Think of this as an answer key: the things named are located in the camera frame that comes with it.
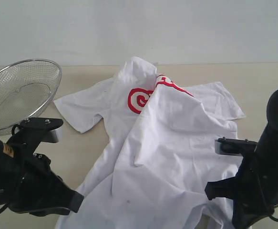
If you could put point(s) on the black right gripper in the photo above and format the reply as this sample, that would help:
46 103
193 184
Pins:
254 190

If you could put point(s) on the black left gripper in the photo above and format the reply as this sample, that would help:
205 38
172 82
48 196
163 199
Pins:
31 187

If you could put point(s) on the white shirt with red print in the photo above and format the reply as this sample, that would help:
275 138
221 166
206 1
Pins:
161 151

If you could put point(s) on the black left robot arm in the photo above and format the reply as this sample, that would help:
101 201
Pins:
18 152

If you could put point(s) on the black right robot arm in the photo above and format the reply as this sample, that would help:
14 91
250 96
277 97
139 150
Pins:
267 146

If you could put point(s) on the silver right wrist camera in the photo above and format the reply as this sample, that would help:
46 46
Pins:
234 147

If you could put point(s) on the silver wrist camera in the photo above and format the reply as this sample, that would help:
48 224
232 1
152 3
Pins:
30 132
234 147

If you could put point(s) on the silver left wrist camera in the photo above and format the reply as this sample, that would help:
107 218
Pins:
30 132

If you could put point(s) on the metal wire mesh basket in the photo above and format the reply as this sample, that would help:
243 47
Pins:
27 88

